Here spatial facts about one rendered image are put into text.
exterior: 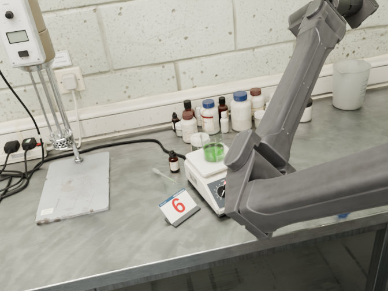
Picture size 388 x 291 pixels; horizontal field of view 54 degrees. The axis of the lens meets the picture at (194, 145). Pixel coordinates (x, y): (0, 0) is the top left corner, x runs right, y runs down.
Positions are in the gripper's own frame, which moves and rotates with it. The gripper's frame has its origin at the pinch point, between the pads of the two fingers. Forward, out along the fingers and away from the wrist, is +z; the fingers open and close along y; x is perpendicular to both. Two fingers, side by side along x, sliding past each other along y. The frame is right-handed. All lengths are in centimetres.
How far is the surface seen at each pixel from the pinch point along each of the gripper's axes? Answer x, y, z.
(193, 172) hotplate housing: -48, 13, -36
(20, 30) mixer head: -36, -28, -68
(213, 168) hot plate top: -42, 15, -33
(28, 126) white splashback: -89, -33, -58
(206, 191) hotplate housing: -44, 20, -37
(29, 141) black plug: -90, -27, -60
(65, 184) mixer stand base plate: -76, -4, -59
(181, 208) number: -50, 20, -43
